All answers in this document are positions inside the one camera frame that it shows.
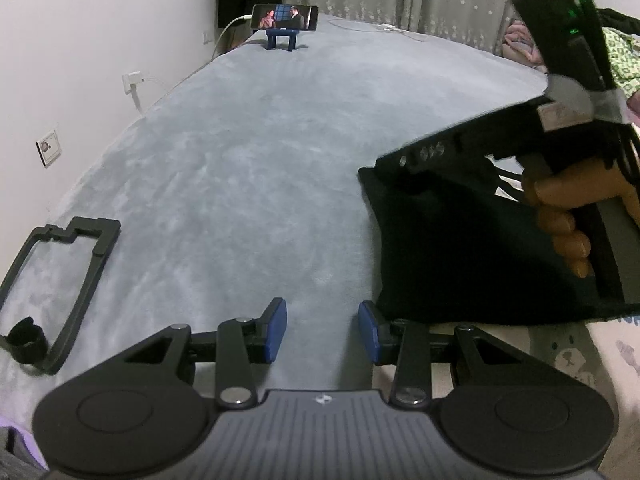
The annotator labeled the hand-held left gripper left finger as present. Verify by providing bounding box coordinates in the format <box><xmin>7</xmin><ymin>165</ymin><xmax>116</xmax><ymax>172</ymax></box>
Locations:
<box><xmin>122</xmin><ymin>297</ymin><xmax>289</xmax><ymax>408</ymax></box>

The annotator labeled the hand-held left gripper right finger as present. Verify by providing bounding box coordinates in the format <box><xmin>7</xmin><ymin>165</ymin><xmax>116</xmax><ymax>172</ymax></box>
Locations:
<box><xmin>357</xmin><ymin>301</ymin><xmax>526</xmax><ymax>408</ymax></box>

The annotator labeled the black and cream sweatshirt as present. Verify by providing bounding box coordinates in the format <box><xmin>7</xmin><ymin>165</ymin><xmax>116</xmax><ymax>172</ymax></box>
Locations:
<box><xmin>358</xmin><ymin>167</ymin><xmax>640</xmax><ymax>466</ymax></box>

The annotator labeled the person's right hand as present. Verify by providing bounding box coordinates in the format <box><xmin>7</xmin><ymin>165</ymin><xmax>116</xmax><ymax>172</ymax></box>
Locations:
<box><xmin>521</xmin><ymin>156</ymin><xmax>637</xmax><ymax>279</ymax></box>

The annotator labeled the green patterned garment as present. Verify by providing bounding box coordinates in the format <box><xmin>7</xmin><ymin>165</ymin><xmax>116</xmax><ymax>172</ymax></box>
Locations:
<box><xmin>602</xmin><ymin>27</ymin><xmax>640</xmax><ymax>93</ymax></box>

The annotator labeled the grey bed blanket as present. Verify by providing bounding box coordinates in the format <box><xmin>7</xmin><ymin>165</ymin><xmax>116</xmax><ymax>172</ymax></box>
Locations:
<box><xmin>0</xmin><ymin>12</ymin><xmax>640</xmax><ymax>480</ymax></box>

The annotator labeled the black garment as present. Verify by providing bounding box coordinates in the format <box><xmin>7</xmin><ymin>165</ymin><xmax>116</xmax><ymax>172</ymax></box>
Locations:
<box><xmin>597</xmin><ymin>7</ymin><xmax>640</xmax><ymax>36</ymax></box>

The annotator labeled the blue phone stand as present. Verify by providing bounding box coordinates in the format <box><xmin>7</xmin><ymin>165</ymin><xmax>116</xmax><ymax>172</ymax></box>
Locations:
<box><xmin>265</xmin><ymin>27</ymin><xmax>301</xmax><ymax>53</ymax></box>

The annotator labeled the smartphone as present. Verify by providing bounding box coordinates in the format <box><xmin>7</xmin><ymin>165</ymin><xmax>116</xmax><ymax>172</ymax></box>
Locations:
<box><xmin>251</xmin><ymin>3</ymin><xmax>319</xmax><ymax>32</ymax></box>

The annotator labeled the purple cloth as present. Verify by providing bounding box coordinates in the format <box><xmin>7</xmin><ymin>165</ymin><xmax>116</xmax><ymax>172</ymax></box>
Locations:
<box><xmin>0</xmin><ymin>415</ymin><xmax>48</xmax><ymax>480</ymax></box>

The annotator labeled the black plastic frame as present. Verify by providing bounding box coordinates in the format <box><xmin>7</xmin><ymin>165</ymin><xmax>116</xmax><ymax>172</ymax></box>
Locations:
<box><xmin>0</xmin><ymin>216</ymin><xmax>122</xmax><ymax>376</ymax></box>

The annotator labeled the white charging cable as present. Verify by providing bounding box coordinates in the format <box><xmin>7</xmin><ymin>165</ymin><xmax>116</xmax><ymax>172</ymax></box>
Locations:
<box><xmin>212</xmin><ymin>14</ymin><xmax>253</xmax><ymax>58</ymax></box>

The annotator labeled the white wall socket with plug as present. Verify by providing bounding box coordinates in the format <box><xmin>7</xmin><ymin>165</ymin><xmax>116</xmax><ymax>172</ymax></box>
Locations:
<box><xmin>122</xmin><ymin>71</ymin><xmax>147</xmax><ymax>116</ymax></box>

